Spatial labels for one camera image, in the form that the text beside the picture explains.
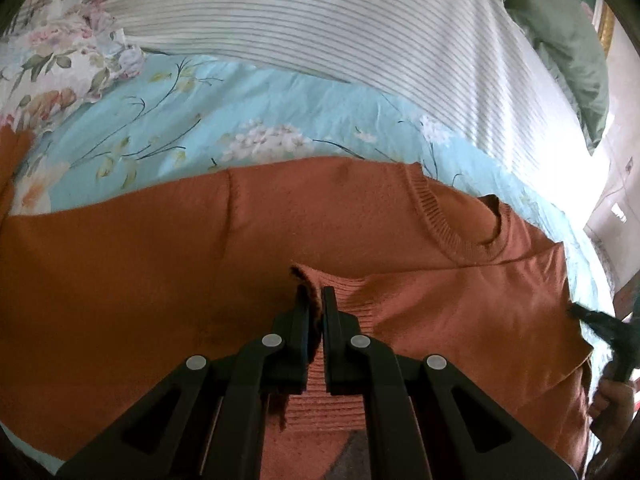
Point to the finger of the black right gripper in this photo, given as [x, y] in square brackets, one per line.
[606, 327]

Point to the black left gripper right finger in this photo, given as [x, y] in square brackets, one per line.
[424, 418]

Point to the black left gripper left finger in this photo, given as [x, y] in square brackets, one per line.
[207, 418]

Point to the rust orange knit sweater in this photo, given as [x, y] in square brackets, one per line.
[100, 303]

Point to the right hand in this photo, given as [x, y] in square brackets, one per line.
[612, 407]

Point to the light blue floral bedsheet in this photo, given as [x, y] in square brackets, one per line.
[186, 117]

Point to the green blanket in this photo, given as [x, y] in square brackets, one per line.
[567, 43]

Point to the white striped duvet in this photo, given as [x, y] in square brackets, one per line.
[464, 62]

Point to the white floral pillow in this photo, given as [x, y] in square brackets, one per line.
[69, 54]

